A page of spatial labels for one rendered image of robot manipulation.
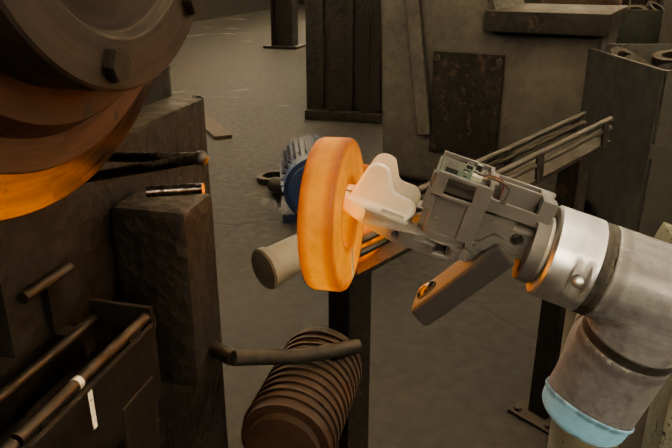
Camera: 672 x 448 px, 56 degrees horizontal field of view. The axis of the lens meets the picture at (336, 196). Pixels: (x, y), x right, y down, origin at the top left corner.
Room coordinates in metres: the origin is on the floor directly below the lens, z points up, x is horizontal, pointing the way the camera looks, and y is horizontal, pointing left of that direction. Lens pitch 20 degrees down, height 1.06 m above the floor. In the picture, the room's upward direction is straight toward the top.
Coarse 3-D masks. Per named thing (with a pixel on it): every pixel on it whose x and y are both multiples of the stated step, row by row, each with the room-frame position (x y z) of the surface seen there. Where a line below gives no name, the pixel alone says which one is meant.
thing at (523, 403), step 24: (576, 168) 1.29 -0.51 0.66; (576, 192) 1.29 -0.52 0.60; (360, 288) 0.88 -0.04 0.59; (336, 312) 0.88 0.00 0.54; (360, 312) 0.88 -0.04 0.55; (552, 312) 1.30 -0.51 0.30; (360, 336) 0.88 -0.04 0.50; (552, 336) 1.30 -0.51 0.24; (552, 360) 1.29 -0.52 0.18; (360, 384) 0.88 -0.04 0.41; (360, 408) 0.88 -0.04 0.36; (528, 408) 1.33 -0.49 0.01; (360, 432) 0.88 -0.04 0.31
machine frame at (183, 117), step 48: (144, 144) 0.79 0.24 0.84; (192, 144) 0.91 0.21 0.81; (96, 192) 0.68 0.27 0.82; (0, 240) 0.54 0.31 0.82; (48, 240) 0.59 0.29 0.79; (96, 240) 0.67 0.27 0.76; (0, 288) 0.53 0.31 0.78; (96, 288) 0.66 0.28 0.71; (0, 336) 0.53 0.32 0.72; (48, 336) 0.57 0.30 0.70; (0, 384) 0.50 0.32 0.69; (48, 384) 0.56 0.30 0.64; (0, 432) 0.49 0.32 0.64; (192, 432) 0.84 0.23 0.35
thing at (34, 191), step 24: (144, 96) 0.62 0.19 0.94; (120, 120) 0.57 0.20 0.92; (96, 144) 0.53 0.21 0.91; (120, 144) 0.57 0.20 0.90; (72, 168) 0.50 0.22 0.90; (96, 168) 0.53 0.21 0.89; (0, 192) 0.42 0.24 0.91; (24, 192) 0.44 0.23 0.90; (48, 192) 0.47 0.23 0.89; (0, 216) 0.42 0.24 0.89
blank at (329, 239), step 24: (336, 144) 0.58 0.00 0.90; (312, 168) 0.55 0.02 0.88; (336, 168) 0.55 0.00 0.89; (360, 168) 0.64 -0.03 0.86; (312, 192) 0.54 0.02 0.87; (336, 192) 0.54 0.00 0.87; (312, 216) 0.53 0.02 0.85; (336, 216) 0.54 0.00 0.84; (312, 240) 0.52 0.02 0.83; (336, 240) 0.54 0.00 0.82; (360, 240) 0.64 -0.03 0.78; (312, 264) 0.53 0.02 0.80; (336, 264) 0.53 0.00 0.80; (336, 288) 0.54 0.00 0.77
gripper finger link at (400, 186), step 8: (376, 160) 0.60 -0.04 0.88; (384, 160) 0.60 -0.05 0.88; (392, 160) 0.60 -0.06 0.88; (392, 168) 0.60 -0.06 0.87; (392, 176) 0.60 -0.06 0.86; (352, 184) 0.61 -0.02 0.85; (400, 184) 0.60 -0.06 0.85; (408, 184) 0.60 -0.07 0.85; (400, 192) 0.60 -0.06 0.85; (408, 192) 0.60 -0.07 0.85; (416, 192) 0.59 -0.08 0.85; (416, 200) 0.59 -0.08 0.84
